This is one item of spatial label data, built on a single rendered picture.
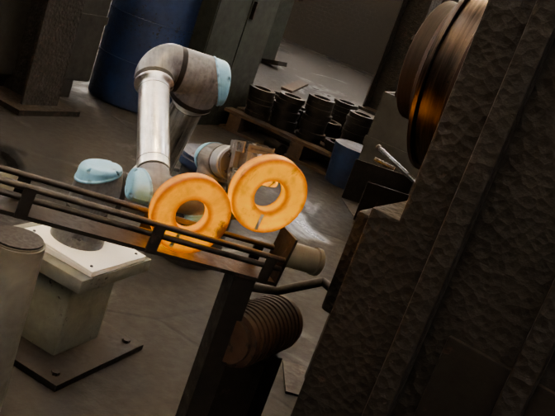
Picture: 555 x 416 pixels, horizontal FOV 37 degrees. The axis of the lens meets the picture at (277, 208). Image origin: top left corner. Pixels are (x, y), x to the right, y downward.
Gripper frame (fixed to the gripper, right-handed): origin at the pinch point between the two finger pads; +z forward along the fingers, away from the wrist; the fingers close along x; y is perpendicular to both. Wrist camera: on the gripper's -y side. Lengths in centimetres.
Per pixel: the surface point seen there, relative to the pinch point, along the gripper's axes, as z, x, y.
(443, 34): 8.2, 26.2, 36.5
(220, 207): -0.7, -9.1, -6.4
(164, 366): -82, 20, -62
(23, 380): -70, -23, -65
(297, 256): -1.6, 10.4, -13.3
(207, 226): -1.8, -10.3, -10.5
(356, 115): -342, 221, 48
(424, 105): 4.9, 27.8, 22.4
